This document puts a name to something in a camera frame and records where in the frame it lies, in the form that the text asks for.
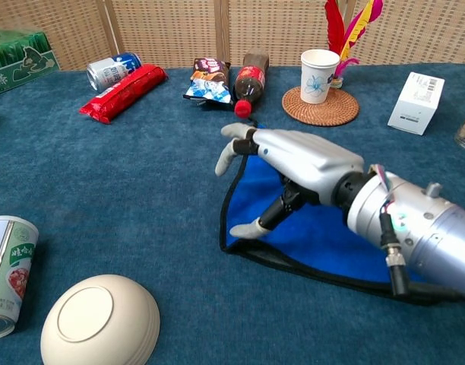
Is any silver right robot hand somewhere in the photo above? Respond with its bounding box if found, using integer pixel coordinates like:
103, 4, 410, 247
214, 122, 365, 239

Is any grey cloth with blue corner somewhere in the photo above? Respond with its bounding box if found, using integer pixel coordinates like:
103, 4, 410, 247
220, 120, 465, 305

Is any round woven rattan coaster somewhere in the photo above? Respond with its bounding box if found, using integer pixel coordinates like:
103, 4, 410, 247
281, 86, 360, 127

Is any white paper cup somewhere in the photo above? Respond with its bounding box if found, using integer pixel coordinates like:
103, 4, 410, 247
300, 49, 340, 105

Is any cola bottle with red cap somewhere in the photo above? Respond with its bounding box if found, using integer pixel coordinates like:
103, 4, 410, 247
232, 52, 270, 119

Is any brown and blue snack bag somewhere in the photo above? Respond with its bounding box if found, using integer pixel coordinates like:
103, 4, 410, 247
182, 57, 233, 108

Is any white cardboard box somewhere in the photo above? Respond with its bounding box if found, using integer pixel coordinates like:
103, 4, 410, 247
387, 71, 445, 136

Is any colourful feather shuttlecock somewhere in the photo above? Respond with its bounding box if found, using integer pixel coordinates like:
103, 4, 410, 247
323, 0, 384, 89

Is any woven bamboo folding screen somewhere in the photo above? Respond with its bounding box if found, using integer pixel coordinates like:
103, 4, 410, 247
0, 0, 465, 72

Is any red biscuit pack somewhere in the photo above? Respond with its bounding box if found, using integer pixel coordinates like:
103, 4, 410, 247
78, 63, 169, 125

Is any blue and white drink can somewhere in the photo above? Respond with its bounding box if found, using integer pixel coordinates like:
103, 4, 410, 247
87, 52, 142, 94

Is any cream upturned bowl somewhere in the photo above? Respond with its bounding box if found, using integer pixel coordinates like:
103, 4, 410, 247
40, 274, 161, 365

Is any green tea bag box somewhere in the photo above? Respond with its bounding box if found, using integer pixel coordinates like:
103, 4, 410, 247
0, 30, 61, 99

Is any green and white food can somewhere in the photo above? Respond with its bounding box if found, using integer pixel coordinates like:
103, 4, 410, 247
0, 215, 40, 341

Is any black arm connector cable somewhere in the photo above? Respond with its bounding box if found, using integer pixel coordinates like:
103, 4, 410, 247
371, 163, 411, 297

